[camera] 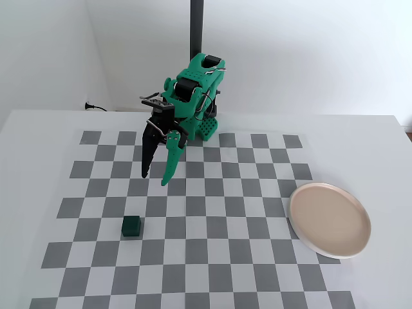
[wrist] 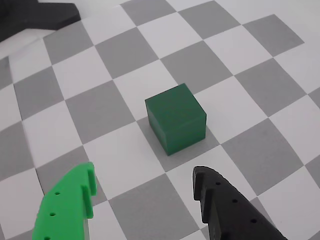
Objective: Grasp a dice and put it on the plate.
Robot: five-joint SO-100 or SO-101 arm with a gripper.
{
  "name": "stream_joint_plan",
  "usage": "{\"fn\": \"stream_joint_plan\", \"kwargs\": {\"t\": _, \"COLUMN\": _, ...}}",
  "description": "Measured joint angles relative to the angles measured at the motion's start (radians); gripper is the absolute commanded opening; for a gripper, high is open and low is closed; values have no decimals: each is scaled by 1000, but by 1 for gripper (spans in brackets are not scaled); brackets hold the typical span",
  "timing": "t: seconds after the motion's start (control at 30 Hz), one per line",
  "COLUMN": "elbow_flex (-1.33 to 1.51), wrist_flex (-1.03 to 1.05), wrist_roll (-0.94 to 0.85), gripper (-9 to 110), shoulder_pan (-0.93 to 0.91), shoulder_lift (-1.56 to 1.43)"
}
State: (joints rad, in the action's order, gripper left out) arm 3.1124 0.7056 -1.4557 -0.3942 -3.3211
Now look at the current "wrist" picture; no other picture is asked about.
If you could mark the dark green cube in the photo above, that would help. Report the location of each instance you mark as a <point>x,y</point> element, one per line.
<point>175,117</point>

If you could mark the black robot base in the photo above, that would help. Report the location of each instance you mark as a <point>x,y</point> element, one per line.
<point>32,17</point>

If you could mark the grey white checkerboard mat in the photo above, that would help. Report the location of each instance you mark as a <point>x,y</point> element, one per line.
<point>225,75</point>

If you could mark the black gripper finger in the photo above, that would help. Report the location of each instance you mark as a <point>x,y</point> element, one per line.
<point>230,215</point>

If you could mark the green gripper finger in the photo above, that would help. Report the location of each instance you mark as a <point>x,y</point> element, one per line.
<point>65,207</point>

